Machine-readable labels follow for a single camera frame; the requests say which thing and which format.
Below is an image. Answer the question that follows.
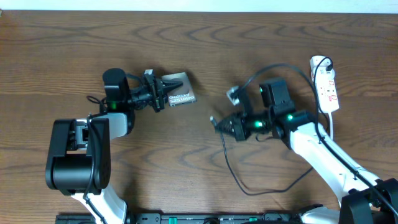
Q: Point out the black USB charging cable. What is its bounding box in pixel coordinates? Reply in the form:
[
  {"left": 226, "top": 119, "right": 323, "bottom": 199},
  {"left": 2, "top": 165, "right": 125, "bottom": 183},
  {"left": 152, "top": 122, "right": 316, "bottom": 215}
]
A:
[{"left": 210, "top": 56, "right": 334, "bottom": 197}]

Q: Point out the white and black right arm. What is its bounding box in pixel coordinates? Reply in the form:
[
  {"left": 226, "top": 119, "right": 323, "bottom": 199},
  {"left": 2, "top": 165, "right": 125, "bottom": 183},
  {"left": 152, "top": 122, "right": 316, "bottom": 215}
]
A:
[{"left": 212, "top": 78, "right": 397, "bottom": 223}]

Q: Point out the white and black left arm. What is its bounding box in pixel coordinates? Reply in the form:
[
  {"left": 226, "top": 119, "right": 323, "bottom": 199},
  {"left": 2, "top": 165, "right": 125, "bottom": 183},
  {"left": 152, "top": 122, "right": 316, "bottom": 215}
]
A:
[{"left": 45, "top": 68, "right": 183, "bottom": 223}]

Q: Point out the white USB charger adapter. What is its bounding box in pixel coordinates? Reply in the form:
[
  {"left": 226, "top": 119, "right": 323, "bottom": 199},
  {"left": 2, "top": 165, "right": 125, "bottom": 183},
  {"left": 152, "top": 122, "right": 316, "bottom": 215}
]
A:
[{"left": 311, "top": 65, "right": 335, "bottom": 82}]

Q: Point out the white power strip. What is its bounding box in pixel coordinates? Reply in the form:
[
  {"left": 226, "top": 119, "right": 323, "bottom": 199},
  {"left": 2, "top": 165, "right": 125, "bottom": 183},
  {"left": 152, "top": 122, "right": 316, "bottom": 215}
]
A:
[{"left": 310, "top": 55, "right": 340, "bottom": 114}]

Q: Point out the black right camera cable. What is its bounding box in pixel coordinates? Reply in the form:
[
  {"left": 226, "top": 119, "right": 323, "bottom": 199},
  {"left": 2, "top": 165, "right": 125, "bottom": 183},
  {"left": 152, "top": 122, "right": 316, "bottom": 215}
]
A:
[{"left": 236, "top": 63, "right": 398, "bottom": 218}]

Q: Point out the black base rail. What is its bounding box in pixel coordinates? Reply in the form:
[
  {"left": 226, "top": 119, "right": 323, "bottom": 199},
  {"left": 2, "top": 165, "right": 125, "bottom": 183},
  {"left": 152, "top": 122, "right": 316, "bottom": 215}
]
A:
[{"left": 55, "top": 203, "right": 324, "bottom": 224}]

